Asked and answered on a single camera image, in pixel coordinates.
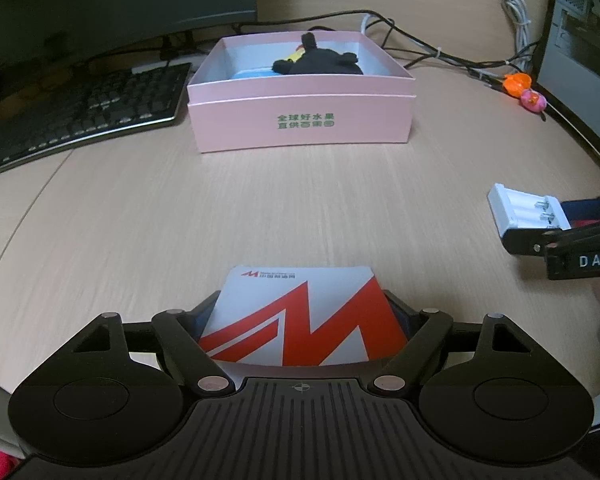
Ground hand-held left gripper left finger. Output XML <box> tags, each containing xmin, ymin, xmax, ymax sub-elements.
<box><xmin>75</xmin><ymin>290</ymin><xmax>235</xmax><ymax>397</ymax></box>

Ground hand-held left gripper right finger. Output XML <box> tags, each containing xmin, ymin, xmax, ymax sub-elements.
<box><xmin>372</xmin><ymin>288</ymin><xmax>529</xmax><ymax>397</ymax></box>

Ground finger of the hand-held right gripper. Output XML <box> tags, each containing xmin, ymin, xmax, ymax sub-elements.
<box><xmin>560</xmin><ymin>194</ymin><xmax>600</xmax><ymax>222</ymax></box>
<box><xmin>500</xmin><ymin>222</ymin><xmax>600</xmax><ymax>257</ymax></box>

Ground white battery case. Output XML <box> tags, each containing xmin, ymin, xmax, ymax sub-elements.
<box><xmin>487</xmin><ymin>183</ymin><xmax>568</xmax><ymax>237</ymax></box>

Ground red and white card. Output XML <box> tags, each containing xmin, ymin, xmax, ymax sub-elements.
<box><xmin>197</xmin><ymin>263</ymin><xmax>410</xmax><ymax>368</ymax></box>

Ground orange toy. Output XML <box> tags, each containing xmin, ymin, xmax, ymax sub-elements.
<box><xmin>502</xmin><ymin>73</ymin><xmax>532</xmax><ymax>96</ymax></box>

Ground pink cardboard box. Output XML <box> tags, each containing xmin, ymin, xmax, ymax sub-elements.
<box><xmin>186</xmin><ymin>31</ymin><xmax>415</xmax><ymax>154</ymax></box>

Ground small pink toy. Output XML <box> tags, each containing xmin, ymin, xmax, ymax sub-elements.
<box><xmin>519</xmin><ymin>88</ymin><xmax>547</xmax><ymax>112</ymax></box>

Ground computer tower case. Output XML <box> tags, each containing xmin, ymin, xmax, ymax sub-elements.
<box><xmin>532</xmin><ymin>0</ymin><xmax>600</xmax><ymax>181</ymax></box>

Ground black keyboard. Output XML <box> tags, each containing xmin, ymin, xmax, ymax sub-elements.
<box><xmin>0</xmin><ymin>62</ymin><xmax>193</xmax><ymax>181</ymax></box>

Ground black plush toy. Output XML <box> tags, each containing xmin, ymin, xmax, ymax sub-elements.
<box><xmin>272</xmin><ymin>31</ymin><xmax>363</xmax><ymax>76</ymax></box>

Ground black computer monitor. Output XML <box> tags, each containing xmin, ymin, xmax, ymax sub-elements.
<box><xmin>0</xmin><ymin>0</ymin><xmax>258</xmax><ymax>76</ymax></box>

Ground coiled white cable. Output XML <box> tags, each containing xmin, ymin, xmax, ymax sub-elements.
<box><xmin>502</xmin><ymin>0</ymin><xmax>537</xmax><ymax>73</ymax></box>

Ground tangled black cables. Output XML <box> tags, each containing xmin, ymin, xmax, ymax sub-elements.
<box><xmin>232</xmin><ymin>9</ymin><xmax>511</xmax><ymax>81</ymax></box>

